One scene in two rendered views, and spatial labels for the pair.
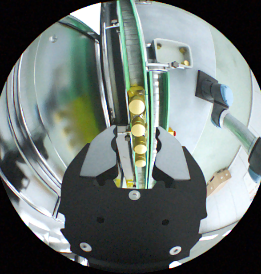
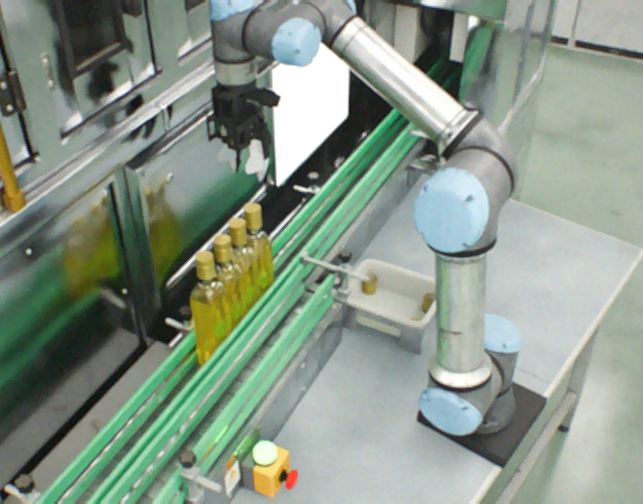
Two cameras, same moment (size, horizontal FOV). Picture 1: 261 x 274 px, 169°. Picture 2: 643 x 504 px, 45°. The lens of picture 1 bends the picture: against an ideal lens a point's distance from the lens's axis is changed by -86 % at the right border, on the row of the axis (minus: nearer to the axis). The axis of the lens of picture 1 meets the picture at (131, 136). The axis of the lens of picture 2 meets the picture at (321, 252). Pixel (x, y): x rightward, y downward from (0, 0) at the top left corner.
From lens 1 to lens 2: 1.51 m
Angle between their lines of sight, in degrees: 79
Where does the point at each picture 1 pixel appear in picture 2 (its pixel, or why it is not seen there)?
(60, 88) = (217, 147)
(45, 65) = not seen: hidden behind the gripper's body
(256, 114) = not seen: outside the picture
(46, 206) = (173, 110)
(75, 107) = (206, 172)
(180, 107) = (349, 432)
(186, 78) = (407, 375)
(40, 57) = not seen: hidden behind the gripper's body
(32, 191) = (184, 105)
